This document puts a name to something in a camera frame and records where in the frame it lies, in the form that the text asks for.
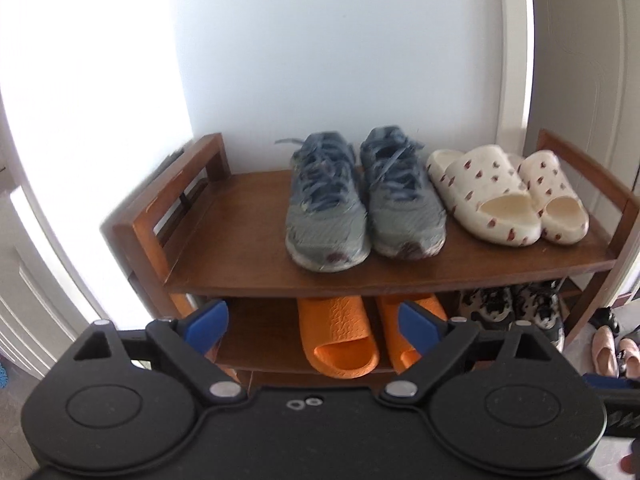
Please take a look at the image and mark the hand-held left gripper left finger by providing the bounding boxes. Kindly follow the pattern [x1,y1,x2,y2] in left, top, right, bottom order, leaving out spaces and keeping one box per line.
[74,300,248,407]

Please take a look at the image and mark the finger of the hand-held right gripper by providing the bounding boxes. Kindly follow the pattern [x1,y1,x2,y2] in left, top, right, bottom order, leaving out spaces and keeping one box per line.
[582,374,640,437]

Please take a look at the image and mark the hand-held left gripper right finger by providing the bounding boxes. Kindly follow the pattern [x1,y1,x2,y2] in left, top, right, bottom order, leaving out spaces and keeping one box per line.
[379,301,554,407]

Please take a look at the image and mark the brown wooden shoe rack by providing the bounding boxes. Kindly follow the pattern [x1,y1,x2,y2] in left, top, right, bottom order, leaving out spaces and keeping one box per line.
[102,129,640,377]

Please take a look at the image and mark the grey lace-up sneaker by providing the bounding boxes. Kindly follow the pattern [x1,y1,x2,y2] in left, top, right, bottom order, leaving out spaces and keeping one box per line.
[359,126,447,261]
[284,131,372,274]

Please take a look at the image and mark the cream slipper with red prints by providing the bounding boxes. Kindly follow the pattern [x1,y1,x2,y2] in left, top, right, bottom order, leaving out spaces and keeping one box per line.
[517,150,590,246]
[426,144,543,247]

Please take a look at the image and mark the orange slipper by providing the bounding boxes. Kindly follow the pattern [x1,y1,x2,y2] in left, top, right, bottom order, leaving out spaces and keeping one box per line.
[297,296,381,376]
[375,294,449,374]

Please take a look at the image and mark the pink flat shoe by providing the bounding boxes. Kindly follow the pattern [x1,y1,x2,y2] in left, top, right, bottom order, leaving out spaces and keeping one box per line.
[592,325,619,376]
[618,337,640,379]

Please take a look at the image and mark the black and white patterned sneaker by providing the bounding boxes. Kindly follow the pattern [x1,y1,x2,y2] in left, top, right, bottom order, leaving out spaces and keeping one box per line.
[514,282,566,352]
[458,287,516,332]

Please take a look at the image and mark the black shoe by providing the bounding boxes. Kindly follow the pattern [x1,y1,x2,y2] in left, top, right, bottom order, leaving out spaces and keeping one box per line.
[597,307,621,337]

